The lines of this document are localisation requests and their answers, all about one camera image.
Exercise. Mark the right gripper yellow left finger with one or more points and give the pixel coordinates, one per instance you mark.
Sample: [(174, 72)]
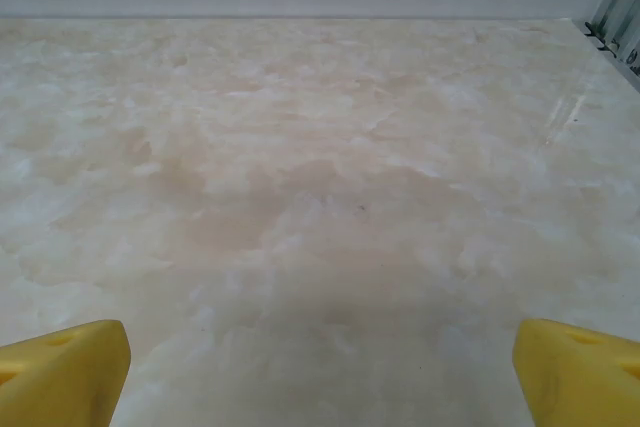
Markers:
[(60, 377)]

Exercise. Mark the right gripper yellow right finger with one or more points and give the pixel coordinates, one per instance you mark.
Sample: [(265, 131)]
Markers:
[(575, 377)]

